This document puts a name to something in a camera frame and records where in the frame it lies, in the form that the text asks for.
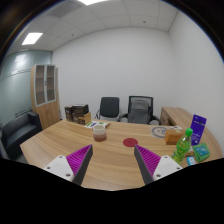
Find small blue packet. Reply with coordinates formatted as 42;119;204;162
186;155;197;167

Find tan cardboard box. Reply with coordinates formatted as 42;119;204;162
78;112;92;126

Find black leather sofa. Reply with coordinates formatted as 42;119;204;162
0;111;43;160

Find rectangular ceiling light panel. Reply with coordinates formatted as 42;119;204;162
77;0;108;6
21;32;44;46

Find stack of dark boxes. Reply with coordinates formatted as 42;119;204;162
64;103;90;124

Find wooden side desk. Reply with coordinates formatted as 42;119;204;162
159;106;198;130

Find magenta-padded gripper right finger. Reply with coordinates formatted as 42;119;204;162
133;144;184;186

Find orange cardboard box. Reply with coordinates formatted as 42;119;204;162
164;128;185;146

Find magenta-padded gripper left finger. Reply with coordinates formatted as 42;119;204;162
43;143;94;187

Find grey backpack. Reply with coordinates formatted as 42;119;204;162
128;99;150;125

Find green packet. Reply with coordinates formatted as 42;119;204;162
192;142;211;163

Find black padded office chair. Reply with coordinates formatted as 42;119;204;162
94;96;121;122

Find purple flat package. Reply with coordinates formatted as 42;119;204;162
189;114;208;146

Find green drink bottle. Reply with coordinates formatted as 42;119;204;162
171;127;194;164

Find flat round red coaster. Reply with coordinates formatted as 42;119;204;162
122;137;139;148

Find black mesh office chair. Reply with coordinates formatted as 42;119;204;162
117;95;162;126

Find white and brown ribbed cup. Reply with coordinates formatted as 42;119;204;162
92;123;108;143

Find wooden glass-door cabinet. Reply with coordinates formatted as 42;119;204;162
30;63;62;130

